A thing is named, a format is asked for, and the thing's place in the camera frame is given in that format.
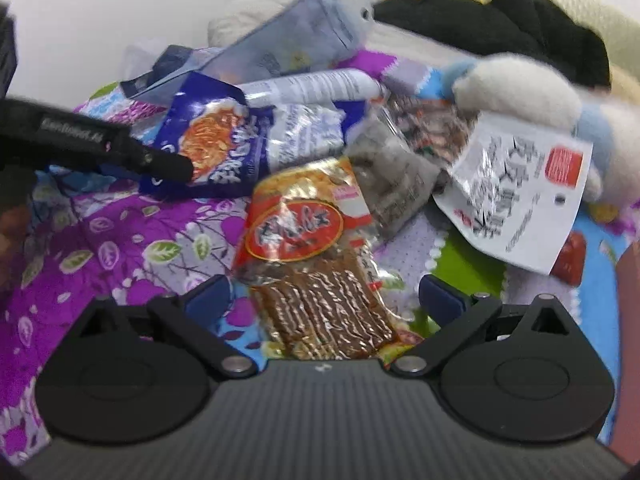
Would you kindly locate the brown spicy strip pack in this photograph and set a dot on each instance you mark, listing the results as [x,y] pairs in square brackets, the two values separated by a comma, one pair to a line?
[306,256]

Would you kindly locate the person's left hand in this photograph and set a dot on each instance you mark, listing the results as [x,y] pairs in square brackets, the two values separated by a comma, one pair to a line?
[16,185]

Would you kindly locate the white label red snack pack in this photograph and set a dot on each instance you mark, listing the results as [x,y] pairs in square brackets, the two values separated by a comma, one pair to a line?
[515,190]

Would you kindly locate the translucent blue plastic bag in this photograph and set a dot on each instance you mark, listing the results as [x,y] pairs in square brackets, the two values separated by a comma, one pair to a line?
[306,35]

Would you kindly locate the grey clear snack pack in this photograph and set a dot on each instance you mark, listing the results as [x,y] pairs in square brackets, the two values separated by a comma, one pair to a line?
[395,182]

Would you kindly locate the blue noodle snack bag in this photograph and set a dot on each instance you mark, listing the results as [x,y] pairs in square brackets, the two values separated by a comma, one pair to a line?
[232,146]

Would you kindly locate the pink storage box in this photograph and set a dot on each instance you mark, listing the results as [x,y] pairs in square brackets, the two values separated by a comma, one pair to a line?
[625,440]

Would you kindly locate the dark mixed snack pack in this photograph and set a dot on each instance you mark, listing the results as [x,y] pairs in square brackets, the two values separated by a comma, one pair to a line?
[434,129]

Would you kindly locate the white blue plush toy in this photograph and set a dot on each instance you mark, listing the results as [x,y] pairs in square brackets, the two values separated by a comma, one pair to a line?
[521,87]

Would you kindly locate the black clothing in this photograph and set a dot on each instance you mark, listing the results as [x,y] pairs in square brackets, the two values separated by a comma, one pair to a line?
[538,29]

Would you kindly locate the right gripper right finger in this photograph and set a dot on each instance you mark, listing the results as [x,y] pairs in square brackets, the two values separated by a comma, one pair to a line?
[515,372]

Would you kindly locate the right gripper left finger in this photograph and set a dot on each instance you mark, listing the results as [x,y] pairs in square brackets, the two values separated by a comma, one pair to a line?
[131,374]

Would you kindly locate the white cylinder bottle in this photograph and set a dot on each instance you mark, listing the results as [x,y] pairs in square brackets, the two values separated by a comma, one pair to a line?
[347,84]

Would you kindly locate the floral purple bed sheet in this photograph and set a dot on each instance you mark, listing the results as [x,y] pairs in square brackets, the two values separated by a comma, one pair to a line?
[90,235]

